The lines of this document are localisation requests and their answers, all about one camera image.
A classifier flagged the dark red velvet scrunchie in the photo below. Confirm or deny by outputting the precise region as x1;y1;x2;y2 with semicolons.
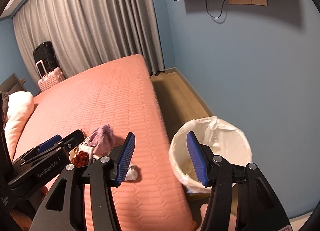
71;150;89;168

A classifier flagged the white sock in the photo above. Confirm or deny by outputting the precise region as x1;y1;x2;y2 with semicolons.
125;163;138;181

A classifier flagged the purple cloth pouch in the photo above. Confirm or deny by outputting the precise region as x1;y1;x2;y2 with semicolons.
86;124;116;155

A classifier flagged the white lined trash bin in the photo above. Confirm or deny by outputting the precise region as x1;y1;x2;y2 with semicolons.
169;116;252;194

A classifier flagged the salmon quilted bed mattress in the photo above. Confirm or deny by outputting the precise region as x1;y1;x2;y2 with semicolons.
13;55;196;230

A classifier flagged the pink suitcase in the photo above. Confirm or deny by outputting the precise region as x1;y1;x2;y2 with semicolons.
36;60;66;92

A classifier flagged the dark wooden headboard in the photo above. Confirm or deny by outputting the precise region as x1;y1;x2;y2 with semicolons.
0;73;27;95

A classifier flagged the black suitcase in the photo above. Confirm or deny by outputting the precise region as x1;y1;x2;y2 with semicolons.
33;42;59;72

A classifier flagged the grey pleated curtain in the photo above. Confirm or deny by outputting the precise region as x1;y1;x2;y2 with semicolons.
13;0;164;82

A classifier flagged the black power cable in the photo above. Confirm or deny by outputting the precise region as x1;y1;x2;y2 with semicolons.
203;0;230;20

